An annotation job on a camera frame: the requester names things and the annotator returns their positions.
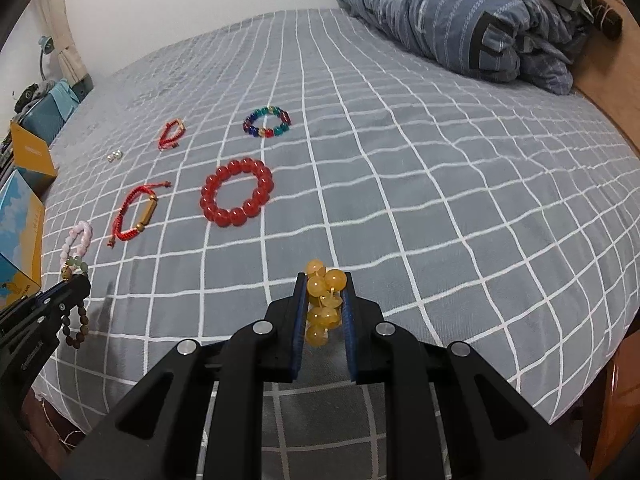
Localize large red bead bracelet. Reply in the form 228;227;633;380
198;157;276;229

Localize teal suitcase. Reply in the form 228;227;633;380
17;79;80;145

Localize blue patterned folded duvet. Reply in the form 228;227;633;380
337;0;592;96

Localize blue yellow cardboard box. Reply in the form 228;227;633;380
0;122;58;309

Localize grey checked bed sheet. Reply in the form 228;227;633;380
30;8;640;480

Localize pink bead bracelet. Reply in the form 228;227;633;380
58;219;94;269

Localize wooden bed frame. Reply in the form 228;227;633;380
574;0;639;479

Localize multicolour glass bead bracelet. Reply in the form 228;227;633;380
242;104;292;139

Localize small red cord bracelet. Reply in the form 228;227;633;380
157;118;187;152

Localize blue desk lamp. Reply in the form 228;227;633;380
38;36;55;80

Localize green jade bead bracelet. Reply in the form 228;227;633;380
60;256;90;281

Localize beige curtain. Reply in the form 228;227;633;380
35;0;89;86

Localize yellow amber bead bracelet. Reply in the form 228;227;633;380
304;258;350;349

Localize red cord bracelet gold tube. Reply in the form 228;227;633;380
106;180;173;248

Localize brown wooden bead bracelet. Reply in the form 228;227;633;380
58;299;90;351

